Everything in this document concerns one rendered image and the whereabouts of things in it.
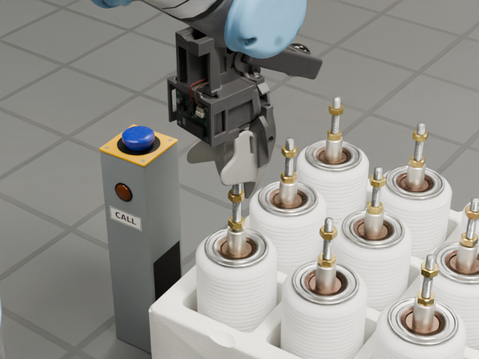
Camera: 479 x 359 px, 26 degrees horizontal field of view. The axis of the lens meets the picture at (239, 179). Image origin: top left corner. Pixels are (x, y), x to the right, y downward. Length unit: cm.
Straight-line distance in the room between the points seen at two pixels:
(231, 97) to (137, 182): 27
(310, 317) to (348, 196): 27
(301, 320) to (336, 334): 4
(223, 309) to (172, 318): 6
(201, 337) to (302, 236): 18
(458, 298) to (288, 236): 22
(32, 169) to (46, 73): 35
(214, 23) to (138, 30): 147
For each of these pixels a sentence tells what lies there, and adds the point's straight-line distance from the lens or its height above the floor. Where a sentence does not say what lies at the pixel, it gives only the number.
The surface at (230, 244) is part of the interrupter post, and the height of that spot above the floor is 26.
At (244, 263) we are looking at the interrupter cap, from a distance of 119.
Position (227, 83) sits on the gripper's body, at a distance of 106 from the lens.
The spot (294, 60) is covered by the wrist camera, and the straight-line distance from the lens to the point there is 110.
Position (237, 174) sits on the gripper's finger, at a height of 38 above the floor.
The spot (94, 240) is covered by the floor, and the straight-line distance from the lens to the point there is 166.
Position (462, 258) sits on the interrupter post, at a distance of 120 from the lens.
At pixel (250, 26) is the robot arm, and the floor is 65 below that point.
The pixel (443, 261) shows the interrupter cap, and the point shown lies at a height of 25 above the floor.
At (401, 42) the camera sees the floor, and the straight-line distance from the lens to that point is 226.
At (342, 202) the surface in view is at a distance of 137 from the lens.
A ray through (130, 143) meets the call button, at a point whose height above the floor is 33.
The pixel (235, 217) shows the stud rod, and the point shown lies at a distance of 118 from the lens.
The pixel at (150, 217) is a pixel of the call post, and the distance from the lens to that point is 130.
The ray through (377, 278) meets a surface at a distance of 124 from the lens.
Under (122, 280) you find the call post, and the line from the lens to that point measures 139.
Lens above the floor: 100
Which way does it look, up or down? 34 degrees down
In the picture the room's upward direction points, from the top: straight up
